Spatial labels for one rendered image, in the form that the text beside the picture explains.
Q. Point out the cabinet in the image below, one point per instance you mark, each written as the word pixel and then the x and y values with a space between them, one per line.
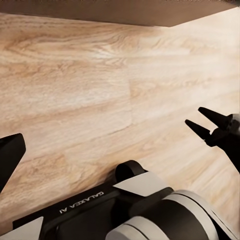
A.
pixel 161 13

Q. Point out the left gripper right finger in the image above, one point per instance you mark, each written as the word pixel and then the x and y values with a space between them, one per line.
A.
pixel 232 149

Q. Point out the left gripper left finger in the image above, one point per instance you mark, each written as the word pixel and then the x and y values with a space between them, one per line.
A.
pixel 12 150

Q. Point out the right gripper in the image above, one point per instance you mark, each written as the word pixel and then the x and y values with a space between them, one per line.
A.
pixel 225 125

